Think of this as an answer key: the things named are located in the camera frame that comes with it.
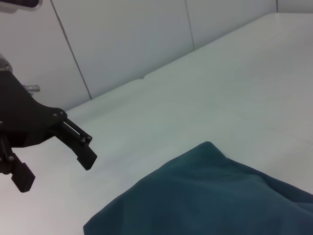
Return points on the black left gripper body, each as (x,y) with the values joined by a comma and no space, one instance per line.
(22,117)

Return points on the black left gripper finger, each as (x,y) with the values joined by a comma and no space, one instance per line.
(78,144)
(20,173)

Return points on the teal blue shirt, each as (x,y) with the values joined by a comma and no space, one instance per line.
(207,193)

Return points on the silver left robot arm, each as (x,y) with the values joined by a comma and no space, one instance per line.
(5,64)

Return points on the silver metal bolt fitting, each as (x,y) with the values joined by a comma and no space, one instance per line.
(31,88)

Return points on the dark silver-rimmed device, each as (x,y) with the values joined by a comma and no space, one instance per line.
(19,3)

